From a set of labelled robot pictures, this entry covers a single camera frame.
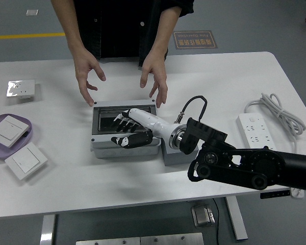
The white power strip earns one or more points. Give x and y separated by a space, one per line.
255 130

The grey metal base plate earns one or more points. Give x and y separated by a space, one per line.
108 241
172 239

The yellow floor tape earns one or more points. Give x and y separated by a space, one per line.
25 36

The small silver floor plate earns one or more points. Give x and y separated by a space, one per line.
32 12

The person's right hand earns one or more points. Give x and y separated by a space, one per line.
85 63

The silver metal floor box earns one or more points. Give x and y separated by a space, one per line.
202 215

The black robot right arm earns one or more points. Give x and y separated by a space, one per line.
257 163

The person's left forearm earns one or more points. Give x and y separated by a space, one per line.
165 33

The white wall socket in wrap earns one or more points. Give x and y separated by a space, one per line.
25 88

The person's right forearm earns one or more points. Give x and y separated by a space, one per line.
71 28

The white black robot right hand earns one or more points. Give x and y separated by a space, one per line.
153 122

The white wall switch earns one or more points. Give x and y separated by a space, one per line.
7 130
25 160

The brown floor sign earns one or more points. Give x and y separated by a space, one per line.
195 39

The grey cube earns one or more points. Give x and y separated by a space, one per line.
173 158

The person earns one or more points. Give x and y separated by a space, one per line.
122 28

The black table control panel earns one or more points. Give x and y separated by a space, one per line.
275 194

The person's left hand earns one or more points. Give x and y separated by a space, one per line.
158 69

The white table leg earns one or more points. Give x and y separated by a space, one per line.
238 219
48 229

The grey box with clear lid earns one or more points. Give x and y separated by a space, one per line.
127 153

